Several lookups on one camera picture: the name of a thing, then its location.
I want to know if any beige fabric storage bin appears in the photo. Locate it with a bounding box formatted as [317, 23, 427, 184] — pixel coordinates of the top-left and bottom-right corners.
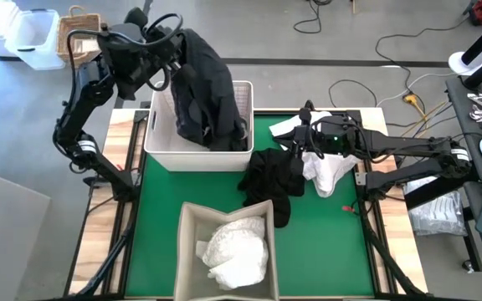
[172, 199, 279, 301]

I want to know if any woven wicker basket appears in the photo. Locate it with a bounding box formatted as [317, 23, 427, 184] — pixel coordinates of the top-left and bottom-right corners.
[55, 4, 104, 68]

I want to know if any large black jacket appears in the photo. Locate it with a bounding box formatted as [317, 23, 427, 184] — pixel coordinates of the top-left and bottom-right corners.
[169, 28, 250, 152]

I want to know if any black aluminium frame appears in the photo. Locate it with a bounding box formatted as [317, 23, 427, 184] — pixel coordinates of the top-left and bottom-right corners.
[63, 99, 434, 301]

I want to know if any looped black floor cable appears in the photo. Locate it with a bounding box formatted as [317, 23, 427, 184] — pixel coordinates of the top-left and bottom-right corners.
[327, 79, 378, 109]

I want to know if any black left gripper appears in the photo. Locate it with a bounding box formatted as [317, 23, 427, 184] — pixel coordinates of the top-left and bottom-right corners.
[156, 28, 198, 91]

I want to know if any white floor cable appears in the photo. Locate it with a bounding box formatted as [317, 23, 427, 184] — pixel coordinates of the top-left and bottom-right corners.
[377, 73, 458, 108]

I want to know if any short black floor cable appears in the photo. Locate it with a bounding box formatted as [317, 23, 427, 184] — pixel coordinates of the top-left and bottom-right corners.
[293, 0, 334, 35]

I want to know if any green table mat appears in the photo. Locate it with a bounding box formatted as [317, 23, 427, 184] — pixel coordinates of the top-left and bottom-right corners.
[124, 113, 376, 298]

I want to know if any yellow floor cable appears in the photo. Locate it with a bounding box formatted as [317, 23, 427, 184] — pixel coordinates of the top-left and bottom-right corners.
[391, 99, 451, 151]

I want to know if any white smooth t-shirt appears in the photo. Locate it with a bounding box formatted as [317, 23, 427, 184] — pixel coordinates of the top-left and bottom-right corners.
[269, 110, 362, 199]

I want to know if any small black garment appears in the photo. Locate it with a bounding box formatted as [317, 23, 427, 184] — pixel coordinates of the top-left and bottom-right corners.
[236, 147, 307, 229]

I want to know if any white fluffy garment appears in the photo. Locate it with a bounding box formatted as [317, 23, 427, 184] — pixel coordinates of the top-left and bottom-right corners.
[194, 215, 270, 292]

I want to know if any grey side cart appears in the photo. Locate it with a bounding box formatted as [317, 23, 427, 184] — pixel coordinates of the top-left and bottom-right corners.
[445, 74, 482, 288]

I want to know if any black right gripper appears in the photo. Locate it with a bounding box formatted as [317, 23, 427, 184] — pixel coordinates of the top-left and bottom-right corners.
[273, 107, 324, 177]

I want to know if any clear bin with black handles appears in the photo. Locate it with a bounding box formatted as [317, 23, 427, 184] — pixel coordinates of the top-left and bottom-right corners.
[5, 8, 67, 71]

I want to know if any white perforated plastic laundry basket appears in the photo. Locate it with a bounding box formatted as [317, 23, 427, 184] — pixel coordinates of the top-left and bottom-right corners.
[143, 79, 255, 172]

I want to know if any white-based stand with black pole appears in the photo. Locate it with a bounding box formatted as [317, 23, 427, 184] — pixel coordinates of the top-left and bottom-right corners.
[449, 10, 482, 77]

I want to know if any white paper sheet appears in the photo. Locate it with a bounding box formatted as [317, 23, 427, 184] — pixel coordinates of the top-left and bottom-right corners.
[73, 38, 100, 54]

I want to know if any clear plastic bag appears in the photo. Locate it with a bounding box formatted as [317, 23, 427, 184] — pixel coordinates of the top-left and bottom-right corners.
[403, 175, 469, 237]

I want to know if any grey board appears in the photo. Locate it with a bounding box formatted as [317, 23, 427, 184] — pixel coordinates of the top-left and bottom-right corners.
[0, 166, 52, 301]

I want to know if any long black floor cable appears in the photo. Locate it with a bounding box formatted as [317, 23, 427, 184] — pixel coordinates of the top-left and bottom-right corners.
[374, 16, 472, 97]

